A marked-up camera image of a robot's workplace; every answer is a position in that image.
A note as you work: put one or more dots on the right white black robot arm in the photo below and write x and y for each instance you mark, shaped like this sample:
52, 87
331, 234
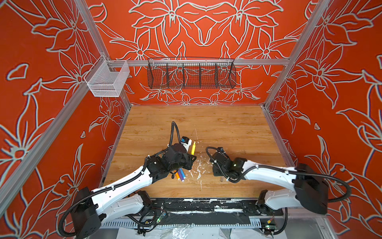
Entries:
300, 186

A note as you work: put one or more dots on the black wire mesh basket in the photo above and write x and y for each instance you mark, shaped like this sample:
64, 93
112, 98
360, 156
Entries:
180, 73

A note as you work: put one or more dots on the white slotted cable duct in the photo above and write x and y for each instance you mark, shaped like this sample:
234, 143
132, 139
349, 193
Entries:
129, 224

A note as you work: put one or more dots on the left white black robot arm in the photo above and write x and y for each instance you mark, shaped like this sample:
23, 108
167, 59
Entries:
93, 207

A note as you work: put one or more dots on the purple marker pen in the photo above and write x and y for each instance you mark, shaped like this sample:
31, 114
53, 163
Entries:
182, 179

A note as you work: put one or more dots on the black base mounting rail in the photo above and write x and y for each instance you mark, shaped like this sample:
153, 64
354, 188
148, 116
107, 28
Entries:
246, 206

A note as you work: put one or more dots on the blue marker pen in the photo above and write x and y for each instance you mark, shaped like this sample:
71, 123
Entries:
182, 172

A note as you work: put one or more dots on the yellow marker pen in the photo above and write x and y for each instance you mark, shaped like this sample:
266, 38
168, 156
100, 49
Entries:
193, 148

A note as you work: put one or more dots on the white wire mesh basket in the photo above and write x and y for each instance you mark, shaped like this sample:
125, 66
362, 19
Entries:
107, 78

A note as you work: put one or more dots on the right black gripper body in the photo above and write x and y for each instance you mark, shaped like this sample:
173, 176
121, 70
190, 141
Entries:
220, 173

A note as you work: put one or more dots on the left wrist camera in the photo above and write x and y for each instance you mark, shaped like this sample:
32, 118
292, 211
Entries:
186, 143

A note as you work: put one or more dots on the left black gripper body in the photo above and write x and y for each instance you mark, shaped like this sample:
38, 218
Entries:
185, 162

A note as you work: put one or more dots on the right base cable connector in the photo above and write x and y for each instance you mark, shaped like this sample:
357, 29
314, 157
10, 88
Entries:
270, 229

